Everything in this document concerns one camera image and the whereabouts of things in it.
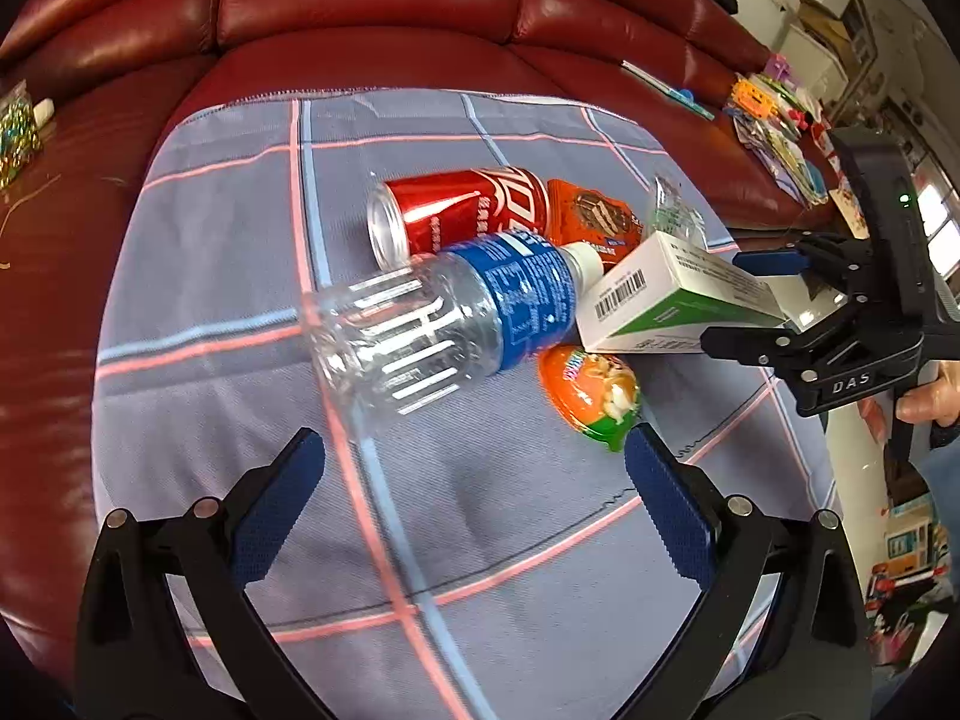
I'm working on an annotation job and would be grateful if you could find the glittery bag on armrest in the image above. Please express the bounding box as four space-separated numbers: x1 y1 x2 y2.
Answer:
0 79 42 192

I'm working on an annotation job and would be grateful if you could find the thin colourful book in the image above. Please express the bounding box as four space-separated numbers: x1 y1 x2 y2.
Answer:
621 60 717 121

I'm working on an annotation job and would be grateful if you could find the long white green box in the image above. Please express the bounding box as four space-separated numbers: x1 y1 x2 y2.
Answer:
576 231 796 355

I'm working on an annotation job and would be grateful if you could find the clear blue-label plastic bottle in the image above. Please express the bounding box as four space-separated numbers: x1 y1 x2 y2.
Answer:
300 229 605 440

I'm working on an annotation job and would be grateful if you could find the cardboard box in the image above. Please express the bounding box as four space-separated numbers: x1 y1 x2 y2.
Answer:
795 0 856 46

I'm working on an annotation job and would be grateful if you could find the blue-grey checked tablecloth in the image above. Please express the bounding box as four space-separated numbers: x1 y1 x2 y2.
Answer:
94 88 841 720

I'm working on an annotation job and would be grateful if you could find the pile of books and toys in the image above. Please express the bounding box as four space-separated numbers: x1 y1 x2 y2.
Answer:
724 52 833 207

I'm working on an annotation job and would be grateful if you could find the white cabinet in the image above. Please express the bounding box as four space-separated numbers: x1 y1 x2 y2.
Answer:
780 19 848 91

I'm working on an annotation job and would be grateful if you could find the red soda can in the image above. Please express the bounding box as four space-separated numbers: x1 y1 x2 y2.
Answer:
366 165 548 271

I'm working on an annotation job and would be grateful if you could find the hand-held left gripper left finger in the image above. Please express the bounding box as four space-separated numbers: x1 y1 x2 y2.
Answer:
75 427 331 720

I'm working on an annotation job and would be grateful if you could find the glass display cabinet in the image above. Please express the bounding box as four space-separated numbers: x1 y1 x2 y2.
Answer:
847 0 960 166

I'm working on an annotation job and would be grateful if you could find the clear plastic wrapper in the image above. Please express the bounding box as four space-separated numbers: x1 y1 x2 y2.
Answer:
646 174 710 248

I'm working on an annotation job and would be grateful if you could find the orange brown snack packet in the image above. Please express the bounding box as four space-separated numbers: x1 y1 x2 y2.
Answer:
544 178 646 256

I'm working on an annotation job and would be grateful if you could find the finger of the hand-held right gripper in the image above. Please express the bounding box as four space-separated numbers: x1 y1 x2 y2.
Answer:
731 234 877 306
701 300 871 380

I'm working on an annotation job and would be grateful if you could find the orange egg-shaped candy pack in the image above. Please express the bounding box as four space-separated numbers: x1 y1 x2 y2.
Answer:
536 345 642 452

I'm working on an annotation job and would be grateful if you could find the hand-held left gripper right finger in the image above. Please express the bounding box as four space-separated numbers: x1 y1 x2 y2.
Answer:
615 424 875 720

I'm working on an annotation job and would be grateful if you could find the red leather sofa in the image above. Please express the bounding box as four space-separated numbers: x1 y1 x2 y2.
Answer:
0 0 841 691

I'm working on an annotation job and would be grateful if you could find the person's right hand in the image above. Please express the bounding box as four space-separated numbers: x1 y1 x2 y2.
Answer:
896 361 960 427

